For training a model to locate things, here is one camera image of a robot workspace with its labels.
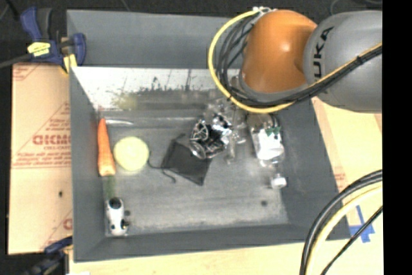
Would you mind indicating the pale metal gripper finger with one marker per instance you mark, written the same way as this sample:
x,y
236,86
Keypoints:
x,y
230,153
240,132

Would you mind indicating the clear plastic bottle, white label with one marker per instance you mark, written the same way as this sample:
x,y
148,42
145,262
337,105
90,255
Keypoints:
x,y
270,146

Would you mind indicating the black and silver metal object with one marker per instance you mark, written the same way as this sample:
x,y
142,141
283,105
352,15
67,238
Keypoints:
x,y
206,138

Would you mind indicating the black cloth pouch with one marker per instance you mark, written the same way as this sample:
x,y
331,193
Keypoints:
x,y
186,162

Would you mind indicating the grey metal bin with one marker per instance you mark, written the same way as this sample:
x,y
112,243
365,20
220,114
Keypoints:
x,y
199,203

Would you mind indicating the yellow-green round ball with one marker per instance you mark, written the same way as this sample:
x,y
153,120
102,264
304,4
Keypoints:
x,y
131,154

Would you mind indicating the orange toy carrot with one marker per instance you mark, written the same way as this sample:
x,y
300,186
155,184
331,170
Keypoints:
x,y
104,151

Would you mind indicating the white and black toy animal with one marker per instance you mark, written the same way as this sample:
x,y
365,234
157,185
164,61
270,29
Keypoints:
x,y
115,215

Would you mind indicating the brown cardboard board, red print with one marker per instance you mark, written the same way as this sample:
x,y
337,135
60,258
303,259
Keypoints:
x,y
38,112

